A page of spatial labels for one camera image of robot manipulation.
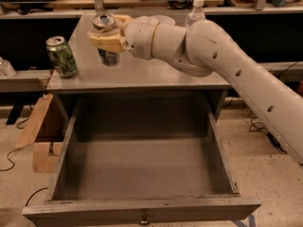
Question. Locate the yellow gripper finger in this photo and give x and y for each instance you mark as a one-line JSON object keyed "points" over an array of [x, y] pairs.
{"points": [[121, 21], [111, 41]]}

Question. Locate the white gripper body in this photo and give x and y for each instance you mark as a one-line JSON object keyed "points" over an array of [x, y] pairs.
{"points": [[139, 37]]}

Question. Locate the silver redbull can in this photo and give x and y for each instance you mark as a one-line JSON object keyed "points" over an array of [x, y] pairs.
{"points": [[104, 27]]}

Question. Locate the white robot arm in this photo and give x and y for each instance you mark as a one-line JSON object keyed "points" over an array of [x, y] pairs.
{"points": [[203, 48]]}

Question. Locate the green soda can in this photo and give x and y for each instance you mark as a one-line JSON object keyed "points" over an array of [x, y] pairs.
{"points": [[61, 56]]}

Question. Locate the open grey top drawer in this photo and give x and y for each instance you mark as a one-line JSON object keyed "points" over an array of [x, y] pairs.
{"points": [[123, 157]]}

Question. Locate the brass drawer knob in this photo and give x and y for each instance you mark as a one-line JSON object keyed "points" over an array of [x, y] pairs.
{"points": [[144, 222]]}

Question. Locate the white ceramic bowl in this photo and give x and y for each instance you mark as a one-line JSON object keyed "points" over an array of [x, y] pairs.
{"points": [[163, 19]]}

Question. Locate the grey wooden cabinet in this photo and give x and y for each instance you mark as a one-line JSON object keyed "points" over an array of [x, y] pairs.
{"points": [[130, 74]]}

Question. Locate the clear plastic water bottle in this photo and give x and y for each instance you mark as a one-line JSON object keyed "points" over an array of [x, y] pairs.
{"points": [[196, 14]]}

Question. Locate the clear plastic item far left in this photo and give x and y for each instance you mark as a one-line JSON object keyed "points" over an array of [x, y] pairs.
{"points": [[6, 69]]}

